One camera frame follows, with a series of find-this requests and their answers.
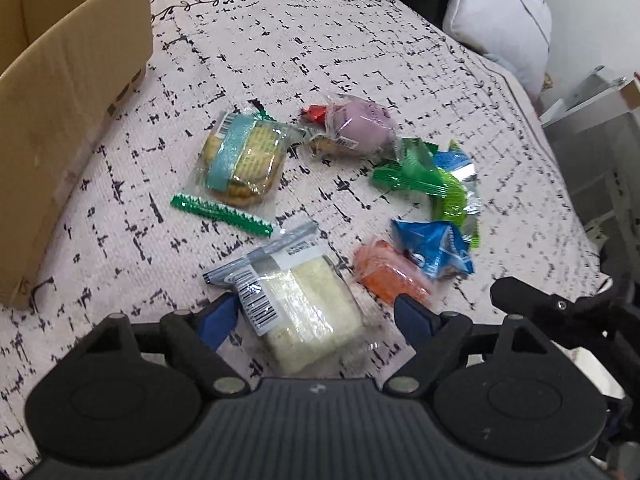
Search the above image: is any blue snack wrapper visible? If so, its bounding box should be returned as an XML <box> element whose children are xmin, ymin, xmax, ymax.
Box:
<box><xmin>393</xmin><ymin>220</ymin><xmax>475</xmax><ymax>281</ymax></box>

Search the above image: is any clear white cake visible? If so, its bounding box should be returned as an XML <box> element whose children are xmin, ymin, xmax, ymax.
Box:
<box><xmin>203</xmin><ymin>221</ymin><xmax>384</xmax><ymax>377</ymax></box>

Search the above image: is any dark green candy wrapper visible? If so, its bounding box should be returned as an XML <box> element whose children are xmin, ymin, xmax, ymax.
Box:
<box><xmin>371</xmin><ymin>138</ymin><xmax>447</xmax><ymax>197</ymax></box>

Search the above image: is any round cookies pack teal band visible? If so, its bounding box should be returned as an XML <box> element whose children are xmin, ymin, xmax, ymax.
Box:
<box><xmin>184</xmin><ymin>108</ymin><xmax>306</xmax><ymax>224</ymax></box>

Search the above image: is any purple round bun pack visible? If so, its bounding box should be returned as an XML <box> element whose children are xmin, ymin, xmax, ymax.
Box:
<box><xmin>300</xmin><ymin>94</ymin><xmax>401</xmax><ymax>160</ymax></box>

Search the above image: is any red candy bar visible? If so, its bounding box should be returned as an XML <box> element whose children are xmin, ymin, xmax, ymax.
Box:
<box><xmin>300</xmin><ymin>105</ymin><xmax>328</xmax><ymax>127</ymax></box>

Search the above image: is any orange red snack pack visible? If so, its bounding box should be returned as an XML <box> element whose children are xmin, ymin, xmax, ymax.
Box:
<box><xmin>352</xmin><ymin>240</ymin><xmax>434</xmax><ymax>308</ymax></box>

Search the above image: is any green serrated wrapper strip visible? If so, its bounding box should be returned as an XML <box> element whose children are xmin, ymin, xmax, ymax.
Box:
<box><xmin>170</xmin><ymin>193</ymin><xmax>274</xmax><ymax>237</ymax></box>

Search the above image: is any lime green wrapper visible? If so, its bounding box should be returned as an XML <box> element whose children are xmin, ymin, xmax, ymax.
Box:
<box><xmin>431</xmin><ymin>168</ymin><xmax>482</xmax><ymax>248</ymax></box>

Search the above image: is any blue silver wrapper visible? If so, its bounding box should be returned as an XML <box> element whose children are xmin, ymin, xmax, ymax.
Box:
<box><xmin>434</xmin><ymin>141</ymin><xmax>477</xmax><ymax>183</ymax></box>

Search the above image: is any white desk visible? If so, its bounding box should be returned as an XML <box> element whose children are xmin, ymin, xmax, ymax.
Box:
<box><xmin>540</xmin><ymin>65</ymin><xmax>639</xmax><ymax>268</ymax></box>

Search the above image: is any patterned white bed blanket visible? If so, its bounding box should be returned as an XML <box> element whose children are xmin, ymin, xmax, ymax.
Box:
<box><xmin>0</xmin><ymin>0</ymin><xmax>614</xmax><ymax>478</ymax></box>

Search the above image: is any brown cardboard box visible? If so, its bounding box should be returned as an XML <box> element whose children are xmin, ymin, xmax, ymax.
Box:
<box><xmin>1</xmin><ymin>0</ymin><xmax>153</xmax><ymax>309</ymax></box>

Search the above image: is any white pillow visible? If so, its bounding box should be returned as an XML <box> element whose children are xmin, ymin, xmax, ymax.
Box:
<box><xmin>442</xmin><ymin>0</ymin><xmax>552</xmax><ymax>101</ymax></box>

